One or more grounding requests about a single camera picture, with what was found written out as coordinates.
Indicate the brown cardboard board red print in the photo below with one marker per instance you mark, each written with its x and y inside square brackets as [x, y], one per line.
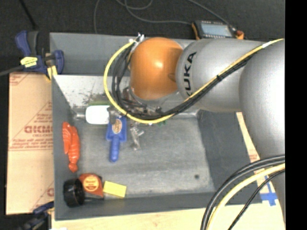
[28, 152]

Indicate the orange tape measure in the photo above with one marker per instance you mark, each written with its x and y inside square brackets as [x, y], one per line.
[91, 184]

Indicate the black ribbed round cap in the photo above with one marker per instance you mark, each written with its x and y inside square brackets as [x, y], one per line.
[72, 193]

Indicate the green flat pad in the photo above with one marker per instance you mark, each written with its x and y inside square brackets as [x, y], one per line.
[97, 102]

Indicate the grey metal bin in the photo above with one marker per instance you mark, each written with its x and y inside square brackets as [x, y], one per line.
[163, 157]

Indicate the yellow flat block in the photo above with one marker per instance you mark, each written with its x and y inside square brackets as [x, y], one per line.
[114, 189]

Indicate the orange ribbed toy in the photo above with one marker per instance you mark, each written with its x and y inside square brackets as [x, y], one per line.
[71, 144]

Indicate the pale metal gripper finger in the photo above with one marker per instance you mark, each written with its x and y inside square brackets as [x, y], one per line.
[133, 134]
[138, 139]

